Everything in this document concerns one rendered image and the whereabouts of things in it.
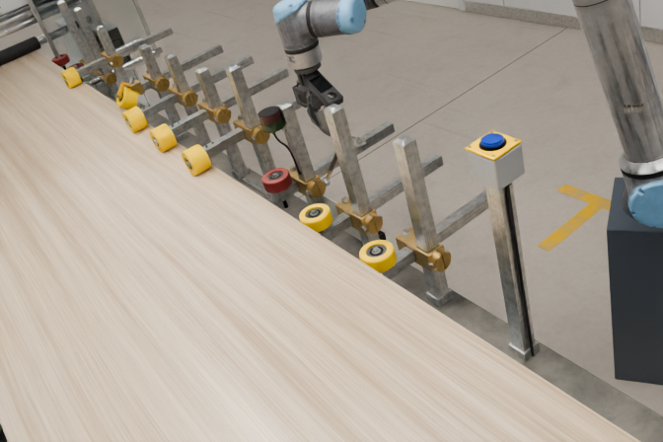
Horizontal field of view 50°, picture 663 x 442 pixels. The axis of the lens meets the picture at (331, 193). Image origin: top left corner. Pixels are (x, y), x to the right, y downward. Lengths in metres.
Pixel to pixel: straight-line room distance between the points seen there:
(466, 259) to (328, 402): 1.69
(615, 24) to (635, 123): 0.24
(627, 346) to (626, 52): 1.02
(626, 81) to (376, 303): 0.72
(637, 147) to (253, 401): 1.02
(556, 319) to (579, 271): 0.26
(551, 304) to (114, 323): 1.59
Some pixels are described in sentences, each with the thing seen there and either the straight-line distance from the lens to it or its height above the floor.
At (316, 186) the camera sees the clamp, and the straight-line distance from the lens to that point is 1.97.
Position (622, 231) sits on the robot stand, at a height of 0.60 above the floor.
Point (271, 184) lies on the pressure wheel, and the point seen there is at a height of 0.90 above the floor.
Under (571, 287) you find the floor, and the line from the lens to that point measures 2.76.
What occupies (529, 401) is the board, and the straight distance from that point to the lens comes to 1.26.
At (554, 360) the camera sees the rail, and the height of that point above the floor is 0.70.
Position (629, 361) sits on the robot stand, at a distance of 2.39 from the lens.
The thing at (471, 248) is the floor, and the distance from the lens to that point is 2.99.
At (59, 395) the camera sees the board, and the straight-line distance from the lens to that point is 1.62.
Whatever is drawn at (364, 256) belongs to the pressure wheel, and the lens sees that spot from 1.59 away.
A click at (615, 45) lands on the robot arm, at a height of 1.19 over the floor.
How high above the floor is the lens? 1.88
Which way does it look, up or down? 32 degrees down
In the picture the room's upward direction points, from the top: 17 degrees counter-clockwise
